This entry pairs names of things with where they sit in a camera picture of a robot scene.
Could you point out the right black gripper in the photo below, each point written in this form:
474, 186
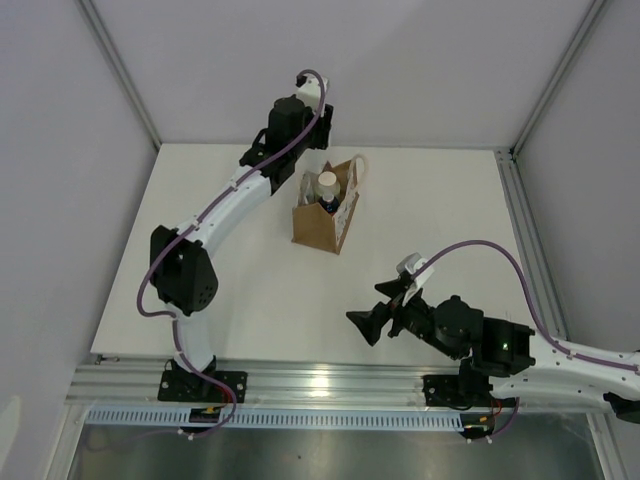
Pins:
369, 323

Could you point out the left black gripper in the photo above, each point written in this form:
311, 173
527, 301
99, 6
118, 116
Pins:
323, 125

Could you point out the green bottle white cap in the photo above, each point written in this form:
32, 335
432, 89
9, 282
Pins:
327, 184

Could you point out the orange bottle blue cap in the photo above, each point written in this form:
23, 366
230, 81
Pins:
329, 202

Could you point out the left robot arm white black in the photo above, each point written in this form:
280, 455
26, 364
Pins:
181, 258

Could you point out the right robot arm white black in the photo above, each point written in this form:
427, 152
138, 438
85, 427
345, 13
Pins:
500, 362

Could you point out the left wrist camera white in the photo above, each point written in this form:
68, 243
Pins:
309, 90

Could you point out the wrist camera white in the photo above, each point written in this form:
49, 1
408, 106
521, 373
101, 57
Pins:
309, 90
418, 271

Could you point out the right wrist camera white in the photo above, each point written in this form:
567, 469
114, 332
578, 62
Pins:
418, 271

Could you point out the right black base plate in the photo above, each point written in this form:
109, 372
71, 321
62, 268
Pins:
483, 415

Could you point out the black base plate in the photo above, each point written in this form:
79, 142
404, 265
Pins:
483, 415
216, 395

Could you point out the white slotted cable duct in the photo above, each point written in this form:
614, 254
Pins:
276, 419

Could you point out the right side aluminium rail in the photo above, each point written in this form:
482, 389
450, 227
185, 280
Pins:
533, 259

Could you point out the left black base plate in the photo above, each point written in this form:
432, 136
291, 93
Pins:
216, 395

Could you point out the left aluminium frame post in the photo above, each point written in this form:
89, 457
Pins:
104, 40

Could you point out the aluminium frame post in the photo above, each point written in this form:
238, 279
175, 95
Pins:
104, 40
570, 54

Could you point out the right aluminium frame post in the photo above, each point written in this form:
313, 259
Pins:
570, 54

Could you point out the aluminium mounting rail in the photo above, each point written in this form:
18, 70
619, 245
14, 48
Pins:
271, 384

